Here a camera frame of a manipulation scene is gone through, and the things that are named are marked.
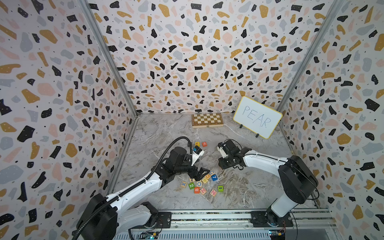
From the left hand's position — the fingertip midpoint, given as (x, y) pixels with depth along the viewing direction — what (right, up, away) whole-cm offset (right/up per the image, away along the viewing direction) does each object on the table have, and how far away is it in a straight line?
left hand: (205, 165), depth 77 cm
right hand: (+10, -2, +14) cm, 18 cm away
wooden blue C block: (+4, -8, +13) cm, 15 cm away
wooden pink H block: (-1, -16, +6) cm, 17 cm away
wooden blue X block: (-12, -13, +8) cm, 20 cm away
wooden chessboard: (+2, +25, +37) cm, 44 cm away
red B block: (-5, -15, +6) cm, 17 cm away
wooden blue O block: (-3, -13, +8) cm, 15 cm away
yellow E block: (-4, +8, +25) cm, 27 cm away
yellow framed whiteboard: (+37, +26, +27) cm, 53 cm away
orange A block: (0, +8, +26) cm, 27 cm away
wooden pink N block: (+5, -16, +5) cm, 17 cm away
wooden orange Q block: (+2, -9, +11) cm, 14 cm away
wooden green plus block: (0, -11, +9) cm, 14 cm away
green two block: (-8, -13, +7) cm, 17 cm away
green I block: (+9, -14, +6) cm, 18 cm away
